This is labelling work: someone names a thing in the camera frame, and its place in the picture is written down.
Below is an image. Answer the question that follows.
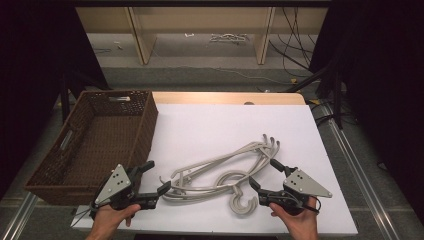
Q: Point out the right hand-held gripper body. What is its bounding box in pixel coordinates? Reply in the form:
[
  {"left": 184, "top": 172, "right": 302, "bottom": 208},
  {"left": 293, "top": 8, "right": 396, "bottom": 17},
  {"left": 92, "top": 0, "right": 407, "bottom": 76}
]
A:
[{"left": 258, "top": 168, "right": 334, "bottom": 215}]

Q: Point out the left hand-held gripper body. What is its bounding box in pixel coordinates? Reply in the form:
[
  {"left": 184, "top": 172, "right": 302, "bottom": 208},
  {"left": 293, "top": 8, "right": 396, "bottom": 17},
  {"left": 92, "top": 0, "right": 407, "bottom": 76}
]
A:
[{"left": 89, "top": 163, "right": 159, "bottom": 215}]

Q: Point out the grey plastic clothes hanger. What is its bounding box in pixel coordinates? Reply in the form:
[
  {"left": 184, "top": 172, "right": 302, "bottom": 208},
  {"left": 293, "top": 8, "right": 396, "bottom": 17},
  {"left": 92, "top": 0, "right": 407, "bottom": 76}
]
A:
[
  {"left": 170, "top": 133, "right": 278, "bottom": 188},
  {"left": 159, "top": 134, "right": 280, "bottom": 198},
  {"left": 162, "top": 134, "right": 281, "bottom": 216}
]

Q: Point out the brown wicker basket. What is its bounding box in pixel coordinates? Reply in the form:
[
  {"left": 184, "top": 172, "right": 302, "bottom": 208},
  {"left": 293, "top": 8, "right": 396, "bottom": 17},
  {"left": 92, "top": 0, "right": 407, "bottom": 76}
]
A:
[{"left": 23, "top": 89, "right": 160, "bottom": 206}]

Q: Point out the person's left hand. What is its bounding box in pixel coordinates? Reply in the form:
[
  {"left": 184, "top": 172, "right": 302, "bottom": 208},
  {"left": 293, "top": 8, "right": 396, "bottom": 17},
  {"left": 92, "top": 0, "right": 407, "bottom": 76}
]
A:
[{"left": 87, "top": 203, "right": 142, "bottom": 239}]

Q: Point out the person's right hand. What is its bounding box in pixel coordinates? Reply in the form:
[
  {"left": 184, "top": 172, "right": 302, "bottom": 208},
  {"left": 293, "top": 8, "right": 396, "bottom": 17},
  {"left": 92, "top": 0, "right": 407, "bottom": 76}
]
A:
[{"left": 269, "top": 196, "right": 320, "bottom": 239}]

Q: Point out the white table mat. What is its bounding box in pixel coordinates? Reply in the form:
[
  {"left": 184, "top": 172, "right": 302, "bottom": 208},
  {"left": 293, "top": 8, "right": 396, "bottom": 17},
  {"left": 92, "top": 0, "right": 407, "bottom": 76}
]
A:
[{"left": 70, "top": 103, "right": 359, "bottom": 238}]

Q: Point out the black metal stand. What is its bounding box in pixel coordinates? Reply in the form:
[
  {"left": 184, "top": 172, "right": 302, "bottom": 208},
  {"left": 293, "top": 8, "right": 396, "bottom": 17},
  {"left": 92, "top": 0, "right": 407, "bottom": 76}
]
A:
[
  {"left": 59, "top": 64, "right": 113, "bottom": 123},
  {"left": 285, "top": 49, "right": 345, "bottom": 130}
]

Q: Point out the beige wooden shelf unit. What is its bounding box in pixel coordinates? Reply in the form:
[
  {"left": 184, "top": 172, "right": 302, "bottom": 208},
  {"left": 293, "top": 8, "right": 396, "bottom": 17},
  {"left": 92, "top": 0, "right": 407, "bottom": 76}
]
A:
[{"left": 75, "top": 6, "right": 329, "bottom": 66}]

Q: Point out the black curtain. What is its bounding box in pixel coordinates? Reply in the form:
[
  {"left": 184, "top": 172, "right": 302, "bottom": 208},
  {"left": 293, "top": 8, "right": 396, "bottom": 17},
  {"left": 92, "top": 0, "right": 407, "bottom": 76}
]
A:
[
  {"left": 0, "top": 0, "right": 111, "bottom": 201},
  {"left": 308, "top": 0, "right": 424, "bottom": 221}
]

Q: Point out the pile of white hangers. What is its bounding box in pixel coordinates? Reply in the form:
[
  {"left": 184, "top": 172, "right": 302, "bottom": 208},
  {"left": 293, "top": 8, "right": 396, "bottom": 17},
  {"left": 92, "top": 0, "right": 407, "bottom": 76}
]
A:
[{"left": 209, "top": 32, "right": 250, "bottom": 44}]

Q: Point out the right hand-held gripper cable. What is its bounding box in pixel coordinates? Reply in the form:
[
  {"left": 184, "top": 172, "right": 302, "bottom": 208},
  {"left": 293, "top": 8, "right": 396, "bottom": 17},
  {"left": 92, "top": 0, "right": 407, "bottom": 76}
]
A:
[{"left": 301, "top": 196, "right": 322, "bottom": 214}]

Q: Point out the hand-held gripper cable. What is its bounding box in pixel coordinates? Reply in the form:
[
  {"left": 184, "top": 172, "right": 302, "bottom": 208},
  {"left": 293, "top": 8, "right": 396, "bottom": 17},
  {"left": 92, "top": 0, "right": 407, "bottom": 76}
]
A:
[
  {"left": 69, "top": 205, "right": 98, "bottom": 228},
  {"left": 301, "top": 196, "right": 322, "bottom": 214}
]

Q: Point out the left hand-held gripper cable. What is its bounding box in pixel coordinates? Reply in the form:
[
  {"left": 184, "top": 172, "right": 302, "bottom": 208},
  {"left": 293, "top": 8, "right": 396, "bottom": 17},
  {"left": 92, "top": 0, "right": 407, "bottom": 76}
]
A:
[{"left": 69, "top": 205, "right": 98, "bottom": 228}]

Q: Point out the aluminium floor rail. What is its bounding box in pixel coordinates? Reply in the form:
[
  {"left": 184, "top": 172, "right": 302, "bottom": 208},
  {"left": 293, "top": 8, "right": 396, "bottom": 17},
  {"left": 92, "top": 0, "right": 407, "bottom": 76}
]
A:
[
  {"left": 0, "top": 192, "right": 38, "bottom": 240},
  {"left": 322, "top": 103, "right": 403, "bottom": 240}
]

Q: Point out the thin white floor cable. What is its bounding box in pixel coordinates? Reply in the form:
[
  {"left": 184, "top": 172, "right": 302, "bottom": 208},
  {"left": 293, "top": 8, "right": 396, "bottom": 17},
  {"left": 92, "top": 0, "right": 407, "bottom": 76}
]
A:
[{"left": 179, "top": 64, "right": 295, "bottom": 85}]

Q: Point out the bundle of black cables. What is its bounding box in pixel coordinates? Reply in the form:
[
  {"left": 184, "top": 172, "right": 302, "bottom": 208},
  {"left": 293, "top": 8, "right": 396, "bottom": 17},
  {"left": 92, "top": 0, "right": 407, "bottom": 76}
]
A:
[{"left": 269, "top": 6, "right": 318, "bottom": 78}]

